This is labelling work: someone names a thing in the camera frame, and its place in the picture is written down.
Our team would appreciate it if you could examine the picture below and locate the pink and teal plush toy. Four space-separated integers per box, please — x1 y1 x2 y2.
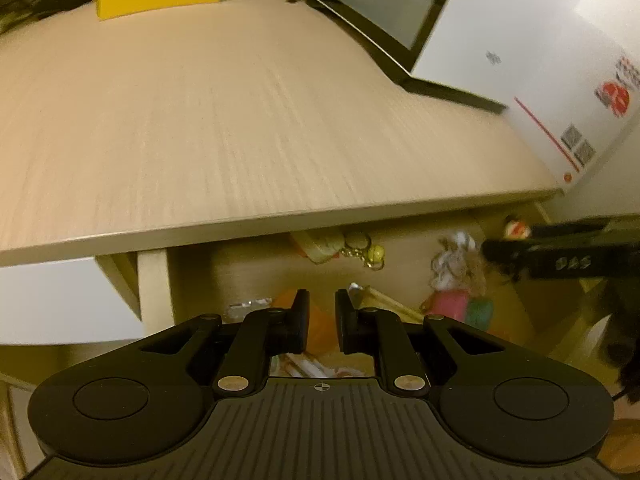
420 287 496 332

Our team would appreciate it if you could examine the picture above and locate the orange ball toy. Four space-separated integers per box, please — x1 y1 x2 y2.
271 287 342 356

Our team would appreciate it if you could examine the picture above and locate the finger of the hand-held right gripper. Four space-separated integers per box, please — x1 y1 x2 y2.
481 237 532 276

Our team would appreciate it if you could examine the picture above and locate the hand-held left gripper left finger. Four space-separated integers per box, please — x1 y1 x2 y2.
137 289 312 397

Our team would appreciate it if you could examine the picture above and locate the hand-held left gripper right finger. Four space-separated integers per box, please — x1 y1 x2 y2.
334 289 506 397

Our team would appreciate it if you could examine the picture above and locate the wooden chopsticks pack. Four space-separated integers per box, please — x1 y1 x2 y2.
349 282 427 324

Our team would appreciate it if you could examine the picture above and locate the printed paper packet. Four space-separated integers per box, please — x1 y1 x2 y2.
275 352 376 379

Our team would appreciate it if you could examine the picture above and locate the red and white toy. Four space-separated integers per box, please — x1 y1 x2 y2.
502 215 532 241

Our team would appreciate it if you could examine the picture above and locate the pale wooden piece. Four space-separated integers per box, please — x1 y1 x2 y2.
294 230 347 264

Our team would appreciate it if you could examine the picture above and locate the wooden drawer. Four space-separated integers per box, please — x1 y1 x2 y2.
97 199 640 381

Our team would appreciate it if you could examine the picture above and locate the silver foil packet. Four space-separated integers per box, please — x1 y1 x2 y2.
227 297 274 323

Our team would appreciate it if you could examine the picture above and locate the black laptop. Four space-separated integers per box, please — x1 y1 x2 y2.
304 0 509 114

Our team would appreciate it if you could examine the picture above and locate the yellow bell keychain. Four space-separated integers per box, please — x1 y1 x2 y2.
342 232 387 272

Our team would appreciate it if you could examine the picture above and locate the white cardboard box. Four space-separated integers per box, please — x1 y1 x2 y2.
410 0 640 196

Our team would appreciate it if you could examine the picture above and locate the white cabinet panel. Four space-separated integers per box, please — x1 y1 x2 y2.
0 256 146 347

